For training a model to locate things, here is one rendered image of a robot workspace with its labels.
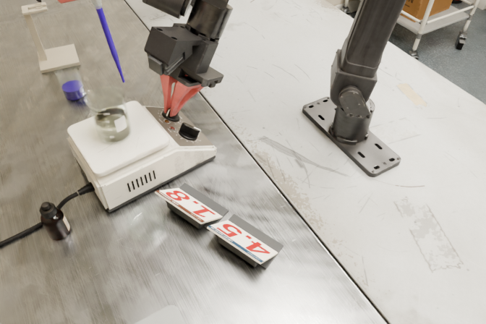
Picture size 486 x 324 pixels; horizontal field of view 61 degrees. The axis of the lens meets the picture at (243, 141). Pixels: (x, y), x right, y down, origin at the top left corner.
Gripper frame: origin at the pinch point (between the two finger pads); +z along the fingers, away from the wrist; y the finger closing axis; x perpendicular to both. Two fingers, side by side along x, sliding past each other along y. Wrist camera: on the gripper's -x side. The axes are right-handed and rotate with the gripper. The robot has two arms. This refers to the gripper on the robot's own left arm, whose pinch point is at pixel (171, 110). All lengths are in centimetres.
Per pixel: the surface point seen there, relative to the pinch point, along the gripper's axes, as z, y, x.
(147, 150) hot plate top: 2.1, 4.2, -11.0
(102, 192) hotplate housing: 9.1, 2.5, -15.8
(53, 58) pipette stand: 10.0, -35.4, 9.4
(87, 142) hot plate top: 5.3, -4.0, -13.6
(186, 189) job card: 7.5, 10.5, -5.7
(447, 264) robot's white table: -3.7, 47.9, -0.2
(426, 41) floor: -22, 32, 243
